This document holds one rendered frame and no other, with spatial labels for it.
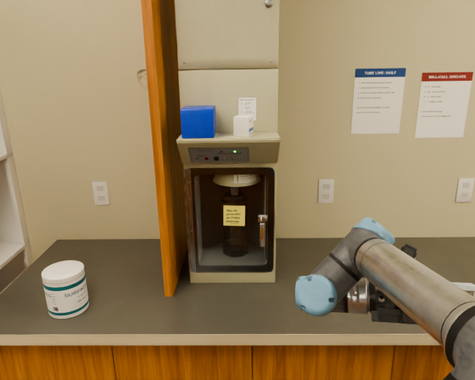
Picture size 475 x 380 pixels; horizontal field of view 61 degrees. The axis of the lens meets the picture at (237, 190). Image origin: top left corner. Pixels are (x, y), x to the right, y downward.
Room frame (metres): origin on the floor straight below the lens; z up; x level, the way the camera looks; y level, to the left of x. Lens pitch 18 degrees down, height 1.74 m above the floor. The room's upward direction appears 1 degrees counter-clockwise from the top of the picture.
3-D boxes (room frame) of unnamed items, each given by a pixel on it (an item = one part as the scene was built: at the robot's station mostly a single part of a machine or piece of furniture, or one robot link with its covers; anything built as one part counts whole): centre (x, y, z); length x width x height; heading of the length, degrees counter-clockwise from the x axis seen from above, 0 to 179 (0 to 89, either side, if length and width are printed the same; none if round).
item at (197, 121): (1.28, 0.12, 1.56); 0.10 x 0.10 x 0.09; 89
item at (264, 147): (1.27, 0.02, 1.46); 0.32 x 0.12 x 0.10; 89
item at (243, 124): (1.27, -0.02, 1.54); 0.05 x 0.05 x 0.06; 72
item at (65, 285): (1.19, 0.58, 1.02); 0.13 x 0.13 x 0.15
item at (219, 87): (1.46, 0.02, 1.33); 0.32 x 0.25 x 0.77; 89
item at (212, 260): (1.32, 0.02, 1.19); 0.30 x 0.01 x 0.40; 88
